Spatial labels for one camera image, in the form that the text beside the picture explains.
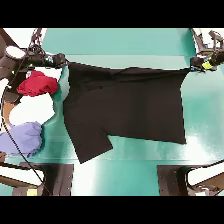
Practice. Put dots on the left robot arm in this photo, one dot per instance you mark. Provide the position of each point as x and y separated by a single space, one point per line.
13 63

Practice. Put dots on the white garment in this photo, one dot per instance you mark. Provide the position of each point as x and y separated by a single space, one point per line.
33 108

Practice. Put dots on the red garment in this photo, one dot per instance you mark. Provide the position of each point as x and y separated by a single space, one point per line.
37 84

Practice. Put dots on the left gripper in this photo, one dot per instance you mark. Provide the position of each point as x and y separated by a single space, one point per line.
59 60

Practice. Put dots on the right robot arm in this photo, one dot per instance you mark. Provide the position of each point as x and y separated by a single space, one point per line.
218 58

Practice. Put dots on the purple garment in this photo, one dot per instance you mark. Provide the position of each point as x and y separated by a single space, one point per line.
24 138

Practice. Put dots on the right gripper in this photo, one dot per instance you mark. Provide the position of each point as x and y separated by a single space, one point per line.
197 63

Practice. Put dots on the black T-shirt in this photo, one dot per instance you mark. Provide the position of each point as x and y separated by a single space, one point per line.
126 106

